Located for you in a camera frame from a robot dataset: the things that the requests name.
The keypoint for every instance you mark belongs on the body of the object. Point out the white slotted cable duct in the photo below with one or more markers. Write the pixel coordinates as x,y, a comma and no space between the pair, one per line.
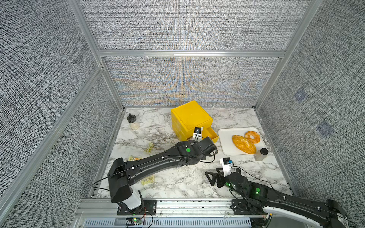
154,222

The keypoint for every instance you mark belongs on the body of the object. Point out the white plastic tray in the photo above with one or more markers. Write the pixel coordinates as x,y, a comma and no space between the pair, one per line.
228,147

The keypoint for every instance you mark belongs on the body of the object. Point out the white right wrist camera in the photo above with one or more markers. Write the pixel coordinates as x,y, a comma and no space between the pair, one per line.
227,165

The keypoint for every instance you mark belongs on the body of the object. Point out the glass jar black lid left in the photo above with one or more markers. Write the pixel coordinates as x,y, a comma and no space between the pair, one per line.
132,120

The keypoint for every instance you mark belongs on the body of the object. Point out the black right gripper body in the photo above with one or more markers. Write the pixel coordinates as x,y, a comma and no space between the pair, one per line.
221,177

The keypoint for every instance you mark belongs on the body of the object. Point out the glass jar black lid right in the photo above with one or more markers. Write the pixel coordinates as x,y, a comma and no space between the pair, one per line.
261,154

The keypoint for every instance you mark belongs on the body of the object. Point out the yellow plastic drawer cabinet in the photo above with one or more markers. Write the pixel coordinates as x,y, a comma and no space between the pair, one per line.
189,116

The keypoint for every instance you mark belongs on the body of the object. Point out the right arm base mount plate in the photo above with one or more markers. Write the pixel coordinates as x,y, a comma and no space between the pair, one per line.
242,207

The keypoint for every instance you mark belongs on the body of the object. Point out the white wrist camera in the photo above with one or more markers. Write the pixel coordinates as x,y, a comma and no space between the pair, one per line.
197,134
227,165

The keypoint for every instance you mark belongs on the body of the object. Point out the glass jar black lid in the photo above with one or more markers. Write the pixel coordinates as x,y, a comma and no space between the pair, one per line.
132,120
261,154

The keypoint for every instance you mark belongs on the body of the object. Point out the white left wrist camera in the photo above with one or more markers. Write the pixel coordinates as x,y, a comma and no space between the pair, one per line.
197,134

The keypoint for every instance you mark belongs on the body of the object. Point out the aluminium enclosure frame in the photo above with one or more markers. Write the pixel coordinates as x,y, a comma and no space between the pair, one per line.
13,193

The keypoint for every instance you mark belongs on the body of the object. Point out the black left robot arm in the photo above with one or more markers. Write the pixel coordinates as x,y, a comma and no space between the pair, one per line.
124,174

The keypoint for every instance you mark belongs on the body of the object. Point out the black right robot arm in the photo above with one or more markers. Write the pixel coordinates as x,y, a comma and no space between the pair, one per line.
256,199

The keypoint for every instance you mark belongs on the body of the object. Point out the crumb-coated oval bread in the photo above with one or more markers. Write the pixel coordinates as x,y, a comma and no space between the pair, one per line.
244,144

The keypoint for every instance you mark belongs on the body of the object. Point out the aluminium front rail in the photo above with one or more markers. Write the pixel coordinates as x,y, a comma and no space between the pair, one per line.
166,207

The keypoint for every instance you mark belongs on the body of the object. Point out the yellow cookie packet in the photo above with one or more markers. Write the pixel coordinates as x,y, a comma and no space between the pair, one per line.
148,180
133,158
149,148

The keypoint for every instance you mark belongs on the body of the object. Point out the glazed twisted ring bread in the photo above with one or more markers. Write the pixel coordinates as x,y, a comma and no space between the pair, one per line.
253,137

